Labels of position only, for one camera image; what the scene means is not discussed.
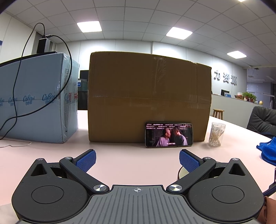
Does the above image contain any dark blue ceramic bowl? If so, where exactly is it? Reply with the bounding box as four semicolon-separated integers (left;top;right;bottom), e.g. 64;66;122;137
177;167;189;180

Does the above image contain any brown cleaning cloth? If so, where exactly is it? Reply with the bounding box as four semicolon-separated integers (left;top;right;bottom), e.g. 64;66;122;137
257;196;276;224

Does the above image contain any clear jar of cotton swabs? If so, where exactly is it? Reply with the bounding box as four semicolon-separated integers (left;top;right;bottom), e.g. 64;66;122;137
208;122;226;147

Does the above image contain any black smartphone playing video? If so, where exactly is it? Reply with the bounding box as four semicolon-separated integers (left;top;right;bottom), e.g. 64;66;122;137
145;122;193;148

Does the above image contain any wooden stool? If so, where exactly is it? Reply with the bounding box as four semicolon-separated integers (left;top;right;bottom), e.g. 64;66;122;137
212;109;224;120

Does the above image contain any blue cloth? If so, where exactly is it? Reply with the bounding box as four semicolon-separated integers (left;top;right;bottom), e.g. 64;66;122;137
256;137;276;166

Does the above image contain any light blue printed carton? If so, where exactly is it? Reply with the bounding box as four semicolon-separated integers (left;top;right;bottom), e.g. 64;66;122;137
1;53;79;143

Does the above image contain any large brown cardboard box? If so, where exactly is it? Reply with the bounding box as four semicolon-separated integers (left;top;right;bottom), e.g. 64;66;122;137
87;51;211;143

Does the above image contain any black office chair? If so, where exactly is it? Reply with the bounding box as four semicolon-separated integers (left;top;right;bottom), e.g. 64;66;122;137
247;106;276;139

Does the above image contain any potted green plant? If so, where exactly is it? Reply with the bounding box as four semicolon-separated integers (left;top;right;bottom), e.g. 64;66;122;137
242;92;256;103

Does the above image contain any black power adapter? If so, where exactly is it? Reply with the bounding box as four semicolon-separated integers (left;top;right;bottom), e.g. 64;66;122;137
37;34;53;54

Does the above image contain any white cable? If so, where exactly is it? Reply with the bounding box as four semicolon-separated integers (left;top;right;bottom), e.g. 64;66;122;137
0;137;32;149

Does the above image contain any black charging cable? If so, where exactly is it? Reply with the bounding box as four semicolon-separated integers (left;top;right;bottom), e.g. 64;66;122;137
0;22;73;138

